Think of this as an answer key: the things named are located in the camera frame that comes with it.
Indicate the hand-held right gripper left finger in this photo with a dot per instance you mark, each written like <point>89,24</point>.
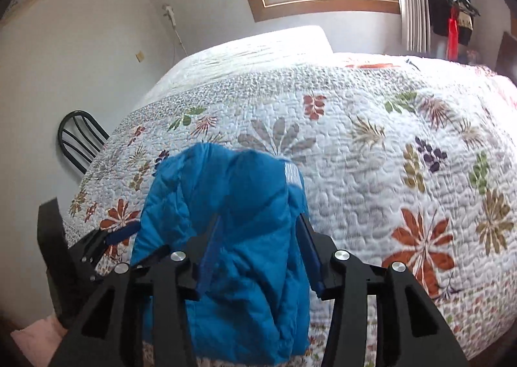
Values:
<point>209,258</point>

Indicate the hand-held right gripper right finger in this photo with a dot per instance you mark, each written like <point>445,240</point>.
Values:
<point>313,258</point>

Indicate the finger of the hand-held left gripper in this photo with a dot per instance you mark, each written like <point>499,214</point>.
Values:
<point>121,234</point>

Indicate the blue quilted jacket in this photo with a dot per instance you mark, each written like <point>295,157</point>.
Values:
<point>250,205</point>

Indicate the floral quilted bedspread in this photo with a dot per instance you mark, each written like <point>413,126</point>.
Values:
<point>363,157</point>

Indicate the black metal chair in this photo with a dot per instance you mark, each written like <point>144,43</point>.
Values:
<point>79,112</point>

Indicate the pink cloth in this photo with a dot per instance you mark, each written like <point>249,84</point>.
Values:
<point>36,338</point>

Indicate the red hanging cloth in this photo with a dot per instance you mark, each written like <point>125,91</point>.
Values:
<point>453,35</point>

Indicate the dark wooden furniture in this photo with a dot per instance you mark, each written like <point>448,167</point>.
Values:
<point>508,53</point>

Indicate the yellow wall outlet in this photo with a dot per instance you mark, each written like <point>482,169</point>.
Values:
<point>140,56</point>

